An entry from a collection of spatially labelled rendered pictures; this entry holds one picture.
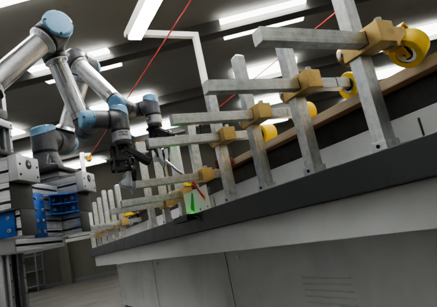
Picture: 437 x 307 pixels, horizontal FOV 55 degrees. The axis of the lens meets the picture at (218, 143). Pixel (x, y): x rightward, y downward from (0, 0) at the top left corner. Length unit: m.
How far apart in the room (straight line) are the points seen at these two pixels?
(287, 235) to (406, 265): 0.34
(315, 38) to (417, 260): 0.68
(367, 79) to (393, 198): 0.27
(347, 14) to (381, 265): 0.72
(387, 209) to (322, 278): 0.61
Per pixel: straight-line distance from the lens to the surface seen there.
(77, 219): 1.98
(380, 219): 1.04
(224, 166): 1.58
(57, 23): 1.76
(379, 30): 0.98
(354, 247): 1.42
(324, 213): 1.17
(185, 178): 1.74
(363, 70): 1.01
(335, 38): 0.93
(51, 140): 2.13
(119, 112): 1.71
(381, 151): 0.95
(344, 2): 1.07
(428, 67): 1.11
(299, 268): 1.66
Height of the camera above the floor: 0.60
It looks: 12 degrees up
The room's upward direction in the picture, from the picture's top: 12 degrees counter-clockwise
